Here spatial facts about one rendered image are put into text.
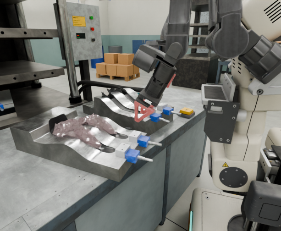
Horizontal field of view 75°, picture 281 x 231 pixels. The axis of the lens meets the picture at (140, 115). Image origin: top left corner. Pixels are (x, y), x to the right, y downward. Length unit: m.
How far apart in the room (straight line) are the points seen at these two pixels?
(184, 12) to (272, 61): 0.24
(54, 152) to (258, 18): 0.80
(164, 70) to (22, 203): 0.56
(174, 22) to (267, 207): 0.69
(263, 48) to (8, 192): 0.82
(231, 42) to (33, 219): 0.67
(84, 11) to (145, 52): 1.13
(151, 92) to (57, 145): 0.40
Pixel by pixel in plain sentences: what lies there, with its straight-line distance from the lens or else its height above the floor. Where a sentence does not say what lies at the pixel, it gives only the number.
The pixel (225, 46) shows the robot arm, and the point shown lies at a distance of 0.51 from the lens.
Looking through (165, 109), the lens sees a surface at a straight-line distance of 0.95.
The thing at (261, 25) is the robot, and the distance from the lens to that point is 0.69.
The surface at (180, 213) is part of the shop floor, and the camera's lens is 1.63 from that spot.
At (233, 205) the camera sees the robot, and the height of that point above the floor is 0.28.
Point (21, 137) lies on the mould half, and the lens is 0.88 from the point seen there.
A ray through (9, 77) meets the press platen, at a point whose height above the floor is 1.03.
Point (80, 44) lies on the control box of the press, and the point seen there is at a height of 1.19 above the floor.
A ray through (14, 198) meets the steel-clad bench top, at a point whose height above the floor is 0.80.
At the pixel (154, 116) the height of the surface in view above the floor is 0.90.
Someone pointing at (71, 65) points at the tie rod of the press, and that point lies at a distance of 1.41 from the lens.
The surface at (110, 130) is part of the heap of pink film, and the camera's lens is 0.79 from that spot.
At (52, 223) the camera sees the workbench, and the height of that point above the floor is 0.78.
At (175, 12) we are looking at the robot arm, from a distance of 0.54.
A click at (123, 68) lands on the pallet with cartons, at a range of 5.62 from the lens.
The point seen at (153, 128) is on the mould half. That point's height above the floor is 0.83.
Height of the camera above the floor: 1.25
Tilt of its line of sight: 23 degrees down
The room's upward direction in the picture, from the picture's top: straight up
